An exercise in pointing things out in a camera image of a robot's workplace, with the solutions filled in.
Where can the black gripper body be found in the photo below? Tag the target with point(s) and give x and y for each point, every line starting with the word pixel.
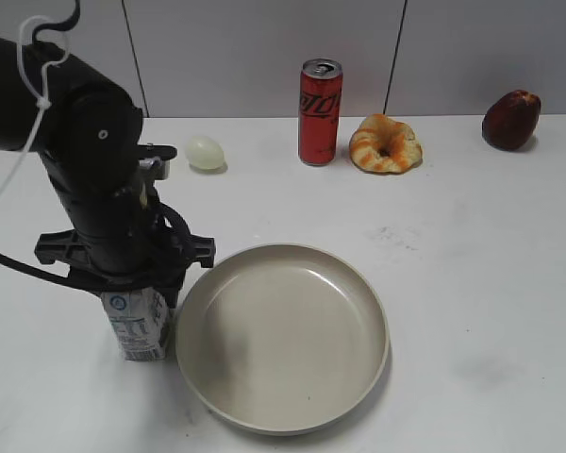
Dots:
pixel 128 237

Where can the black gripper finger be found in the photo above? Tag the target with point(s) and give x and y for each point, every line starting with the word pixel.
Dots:
pixel 171 293

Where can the white blue milk carton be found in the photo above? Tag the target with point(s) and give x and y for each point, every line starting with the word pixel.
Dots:
pixel 141 322

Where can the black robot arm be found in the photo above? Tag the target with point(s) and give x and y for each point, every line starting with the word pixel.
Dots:
pixel 86 130

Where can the beige round plate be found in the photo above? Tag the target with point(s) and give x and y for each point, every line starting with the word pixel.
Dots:
pixel 282 339

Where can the white egg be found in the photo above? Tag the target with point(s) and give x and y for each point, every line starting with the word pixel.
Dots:
pixel 204 153

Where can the red soda can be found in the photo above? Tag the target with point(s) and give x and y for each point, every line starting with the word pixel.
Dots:
pixel 319 110

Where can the glazed croissant bread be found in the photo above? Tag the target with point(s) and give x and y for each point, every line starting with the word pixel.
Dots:
pixel 384 146

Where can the dark red apple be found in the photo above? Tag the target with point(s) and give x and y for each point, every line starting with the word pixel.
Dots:
pixel 511 121

